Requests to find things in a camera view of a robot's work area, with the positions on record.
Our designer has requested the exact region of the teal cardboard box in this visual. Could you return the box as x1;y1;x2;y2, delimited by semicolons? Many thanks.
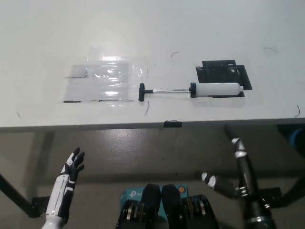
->
119;184;189;218

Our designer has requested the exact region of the black table foot bracket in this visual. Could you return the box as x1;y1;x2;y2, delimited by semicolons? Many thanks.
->
30;196;52;218
258;187;284;208

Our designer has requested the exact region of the black table leg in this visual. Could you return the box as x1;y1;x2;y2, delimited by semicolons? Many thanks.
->
0;173;33;209
281;175;305;208

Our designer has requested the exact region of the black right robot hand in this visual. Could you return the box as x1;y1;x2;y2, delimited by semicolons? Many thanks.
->
201;123;272;219

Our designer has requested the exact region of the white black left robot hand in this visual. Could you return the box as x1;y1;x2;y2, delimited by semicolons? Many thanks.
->
44;147;86;218

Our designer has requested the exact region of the small black tape strip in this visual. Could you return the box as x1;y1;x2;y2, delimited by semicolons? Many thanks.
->
163;120;183;128

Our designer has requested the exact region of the small white air pump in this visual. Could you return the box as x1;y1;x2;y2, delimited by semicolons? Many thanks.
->
138;82;244;103

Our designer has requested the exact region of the clear plastic sheet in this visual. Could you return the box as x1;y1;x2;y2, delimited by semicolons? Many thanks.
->
56;44;149;105

